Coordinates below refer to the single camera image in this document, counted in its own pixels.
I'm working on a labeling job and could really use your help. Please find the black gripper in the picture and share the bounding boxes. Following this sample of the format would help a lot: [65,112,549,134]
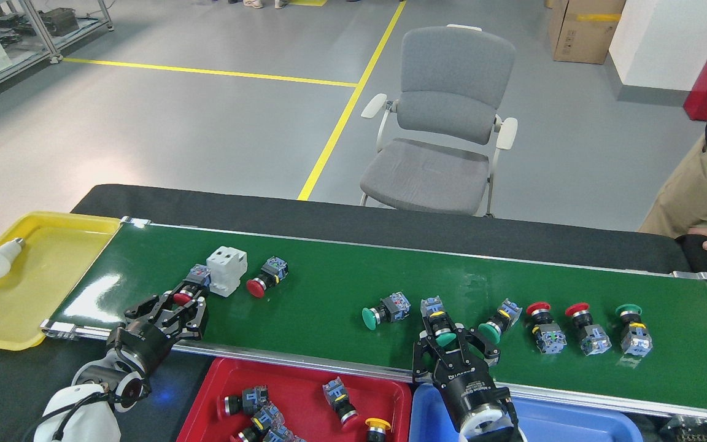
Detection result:
[413,313,504,427]
[107,289,210,375]

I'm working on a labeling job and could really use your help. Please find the yellow push button switch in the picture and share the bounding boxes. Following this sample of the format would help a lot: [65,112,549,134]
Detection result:
[365,418,392,442]

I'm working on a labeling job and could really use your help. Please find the yellow plastic tray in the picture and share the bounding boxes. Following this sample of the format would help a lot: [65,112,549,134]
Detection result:
[0,212,122,352]

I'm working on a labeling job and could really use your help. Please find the long green conveyor belt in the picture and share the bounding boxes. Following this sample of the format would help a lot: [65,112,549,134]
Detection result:
[41,216,707,427]

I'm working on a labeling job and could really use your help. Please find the blue plastic tray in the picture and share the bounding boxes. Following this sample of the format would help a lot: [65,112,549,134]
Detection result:
[409,384,644,442]

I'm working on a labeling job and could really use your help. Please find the red plastic tray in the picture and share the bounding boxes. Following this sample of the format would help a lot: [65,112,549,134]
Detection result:
[177,357,413,442]

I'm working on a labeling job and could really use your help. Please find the white circuit breaker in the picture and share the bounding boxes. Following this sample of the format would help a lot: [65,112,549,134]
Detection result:
[206,246,248,298]

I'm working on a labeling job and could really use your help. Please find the grey office chair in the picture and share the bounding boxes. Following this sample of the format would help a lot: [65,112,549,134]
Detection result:
[360,24,519,217]

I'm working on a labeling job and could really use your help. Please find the black box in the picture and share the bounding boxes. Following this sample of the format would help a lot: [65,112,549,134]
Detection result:
[41,7,79,36]

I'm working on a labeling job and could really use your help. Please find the cardboard box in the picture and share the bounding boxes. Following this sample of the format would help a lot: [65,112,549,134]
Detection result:
[548,0,627,64]

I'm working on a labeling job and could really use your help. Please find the conveyor drive chain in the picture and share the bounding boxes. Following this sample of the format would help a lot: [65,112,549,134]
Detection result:
[660,414,707,442]

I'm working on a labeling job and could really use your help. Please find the silver metal frame rack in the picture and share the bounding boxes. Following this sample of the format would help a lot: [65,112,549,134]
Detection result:
[0,0,115,116]

